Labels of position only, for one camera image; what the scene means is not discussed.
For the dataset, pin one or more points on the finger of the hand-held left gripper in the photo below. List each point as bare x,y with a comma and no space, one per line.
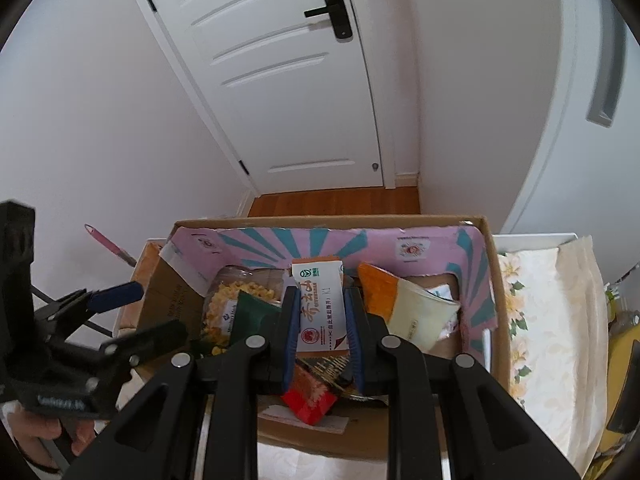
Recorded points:
150,337
115,295

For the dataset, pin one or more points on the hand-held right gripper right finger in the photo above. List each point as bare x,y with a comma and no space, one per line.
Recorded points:
352,340

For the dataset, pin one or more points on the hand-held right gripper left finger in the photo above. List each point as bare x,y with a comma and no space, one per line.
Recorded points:
287,340

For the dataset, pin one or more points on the black and brown snack packet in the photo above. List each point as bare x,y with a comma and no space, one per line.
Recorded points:
330,370

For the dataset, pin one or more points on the white snack packet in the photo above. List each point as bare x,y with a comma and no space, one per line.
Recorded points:
320,320

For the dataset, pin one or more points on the dark green snack packet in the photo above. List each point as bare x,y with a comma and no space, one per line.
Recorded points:
250,317

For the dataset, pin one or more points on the cardboard box with pink lining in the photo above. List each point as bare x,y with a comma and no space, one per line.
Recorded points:
170,290

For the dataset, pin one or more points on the red snack packet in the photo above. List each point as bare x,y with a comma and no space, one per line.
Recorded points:
310,392

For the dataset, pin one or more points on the pale green snack bag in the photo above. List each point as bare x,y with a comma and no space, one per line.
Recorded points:
420,315

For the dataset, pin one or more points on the clear jar of yellow snacks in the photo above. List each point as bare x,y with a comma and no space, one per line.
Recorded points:
240,295

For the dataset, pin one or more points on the person's left hand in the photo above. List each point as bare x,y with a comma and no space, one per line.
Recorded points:
45,430

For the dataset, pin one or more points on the pink stick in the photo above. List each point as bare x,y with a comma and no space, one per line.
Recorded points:
110,245

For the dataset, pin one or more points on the floral cream tablecloth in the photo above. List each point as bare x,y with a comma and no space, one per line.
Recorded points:
550,335

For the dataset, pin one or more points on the white door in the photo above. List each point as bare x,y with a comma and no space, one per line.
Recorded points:
280,85

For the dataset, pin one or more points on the white wardrobe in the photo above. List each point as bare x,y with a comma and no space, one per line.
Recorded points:
575,160

